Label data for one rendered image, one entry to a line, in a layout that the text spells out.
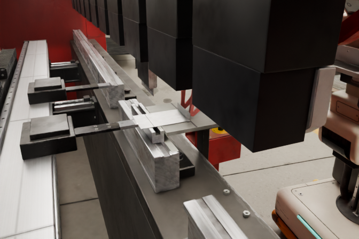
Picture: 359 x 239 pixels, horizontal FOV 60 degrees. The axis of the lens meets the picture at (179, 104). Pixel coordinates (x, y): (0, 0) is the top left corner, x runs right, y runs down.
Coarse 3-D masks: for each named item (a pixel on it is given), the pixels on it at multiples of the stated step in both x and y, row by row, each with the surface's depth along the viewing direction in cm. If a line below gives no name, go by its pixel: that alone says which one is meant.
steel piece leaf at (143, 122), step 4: (132, 116) 82; (136, 116) 82; (140, 116) 82; (144, 116) 82; (136, 120) 79; (140, 120) 79; (144, 120) 79; (148, 120) 79; (140, 124) 77; (144, 124) 77; (148, 124) 77; (140, 128) 75; (144, 128) 75; (148, 128) 75
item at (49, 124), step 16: (32, 128) 67; (48, 128) 67; (64, 128) 67; (80, 128) 74; (96, 128) 74; (112, 128) 74; (128, 128) 76; (32, 144) 64; (48, 144) 65; (64, 144) 67
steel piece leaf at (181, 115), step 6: (180, 108) 84; (150, 114) 83; (156, 114) 83; (162, 114) 83; (168, 114) 83; (174, 114) 83; (180, 114) 83; (186, 114) 81; (150, 120) 79; (156, 120) 79; (162, 120) 79; (168, 120) 79; (174, 120) 79; (180, 120) 79; (186, 120) 79; (156, 126) 76
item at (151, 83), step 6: (138, 66) 78; (144, 66) 73; (138, 72) 79; (144, 72) 74; (150, 72) 71; (144, 78) 75; (150, 78) 71; (156, 78) 72; (144, 84) 79; (150, 84) 72; (156, 84) 72; (150, 90) 75
